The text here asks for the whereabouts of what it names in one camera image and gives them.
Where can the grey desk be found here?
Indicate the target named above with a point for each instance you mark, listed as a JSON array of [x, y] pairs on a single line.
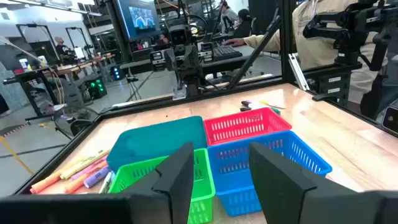
[[136, 64]]

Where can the orange highlighter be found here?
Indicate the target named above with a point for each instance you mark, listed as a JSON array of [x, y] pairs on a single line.
[[77, 183], [46, 183]]

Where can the teal plastic bin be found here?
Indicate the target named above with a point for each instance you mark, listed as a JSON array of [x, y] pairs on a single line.
[[155, 140]]

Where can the blue slotted plastic basket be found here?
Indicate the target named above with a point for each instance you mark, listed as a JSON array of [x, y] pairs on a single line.
[[236, 180]]

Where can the red slotted plastic basket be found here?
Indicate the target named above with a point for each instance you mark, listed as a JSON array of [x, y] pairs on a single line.
[[248, 133]]

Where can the green slotted plastic basket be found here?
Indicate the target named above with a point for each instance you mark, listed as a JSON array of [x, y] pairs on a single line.
[[136, 174]]

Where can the black device with blue lights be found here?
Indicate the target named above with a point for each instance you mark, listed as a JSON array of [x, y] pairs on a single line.
[[116, 73]]

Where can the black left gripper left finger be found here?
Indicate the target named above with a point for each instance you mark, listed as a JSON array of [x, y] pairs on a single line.
[[93, 208]]

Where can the black keyboard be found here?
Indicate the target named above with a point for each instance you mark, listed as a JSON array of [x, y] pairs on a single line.
[[227, 53]]

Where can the wooden workbench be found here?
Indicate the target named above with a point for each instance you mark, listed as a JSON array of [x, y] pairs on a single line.
[[81, 65]]

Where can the computer tower with green lights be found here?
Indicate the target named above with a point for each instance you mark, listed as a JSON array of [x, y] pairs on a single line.
[[97, 88]]

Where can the black dry-erase marker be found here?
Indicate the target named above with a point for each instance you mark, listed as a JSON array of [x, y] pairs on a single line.
[[245, 109], [245, 103]]

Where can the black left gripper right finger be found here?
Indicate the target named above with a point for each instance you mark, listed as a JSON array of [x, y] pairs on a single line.
[[311, 205]]

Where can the purple highlighter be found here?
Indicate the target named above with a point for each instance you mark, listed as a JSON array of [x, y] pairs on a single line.
[[96, 177]]

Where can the yellow highlighter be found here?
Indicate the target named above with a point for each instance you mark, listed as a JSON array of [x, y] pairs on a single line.
[[84, 165]]

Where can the silver aluminium extrusion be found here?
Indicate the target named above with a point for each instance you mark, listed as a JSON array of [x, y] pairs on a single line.
[[298, 71]]

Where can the small black camera box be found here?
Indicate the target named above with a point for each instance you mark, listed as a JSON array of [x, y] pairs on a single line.
[[390, 119]]

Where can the black equipment box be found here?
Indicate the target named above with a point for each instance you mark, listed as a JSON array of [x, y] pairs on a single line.
[[141, 54]]

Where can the black computer monitor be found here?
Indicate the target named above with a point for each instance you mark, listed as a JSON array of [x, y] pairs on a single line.
[[140, 18]]

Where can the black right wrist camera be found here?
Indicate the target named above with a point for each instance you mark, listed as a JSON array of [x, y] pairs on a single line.
[[180, 35]]

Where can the black labelled mount box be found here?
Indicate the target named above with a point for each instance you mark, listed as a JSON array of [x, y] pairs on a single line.
[[329, 84]]

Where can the black rig frame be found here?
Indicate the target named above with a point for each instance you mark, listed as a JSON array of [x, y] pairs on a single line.
[[74, 28], [31, 25]]

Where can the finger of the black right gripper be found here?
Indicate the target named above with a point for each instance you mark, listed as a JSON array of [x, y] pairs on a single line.
[[171, 60], [192, 62]]

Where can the green thin marker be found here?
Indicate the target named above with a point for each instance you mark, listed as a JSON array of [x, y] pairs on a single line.
[[275, 110]]

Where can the pink highlighter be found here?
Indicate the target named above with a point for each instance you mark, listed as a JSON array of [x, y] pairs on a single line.
[[88, 169]]

